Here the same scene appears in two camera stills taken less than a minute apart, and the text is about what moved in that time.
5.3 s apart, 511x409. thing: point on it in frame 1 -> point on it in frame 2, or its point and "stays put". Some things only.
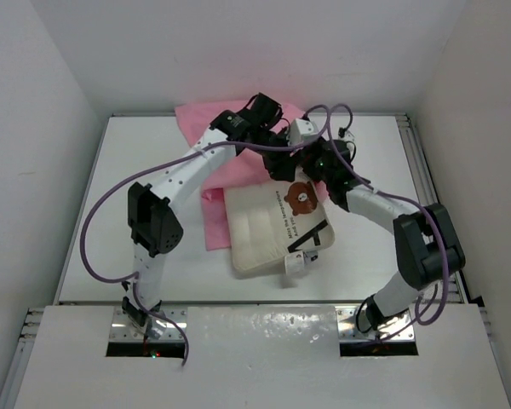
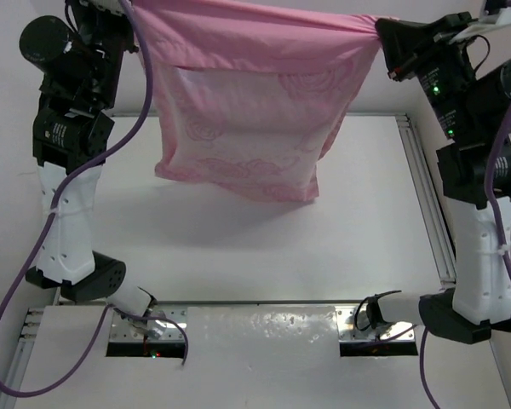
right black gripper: x=315 y=147 -> x=410 y=44
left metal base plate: x=122 y=330 stays put
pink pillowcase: x=249 y=166 -> x=249 y=95
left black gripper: x=282 y=167 -> x=77 y=10
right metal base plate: x=348 y=330 stays put
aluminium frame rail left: x=12 y=380 stays put
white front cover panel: x=264 y=357 stays put
